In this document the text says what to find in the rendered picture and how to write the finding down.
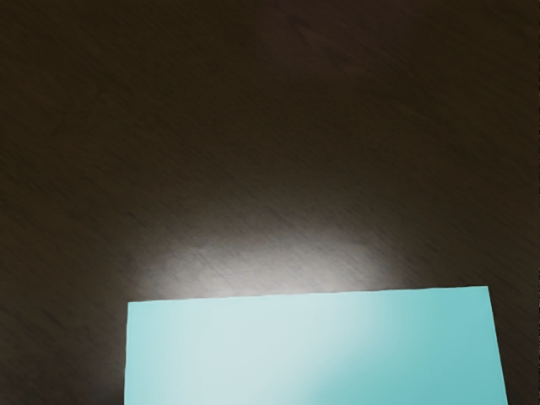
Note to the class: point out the light blue block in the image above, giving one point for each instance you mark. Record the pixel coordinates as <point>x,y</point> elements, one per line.
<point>312,350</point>

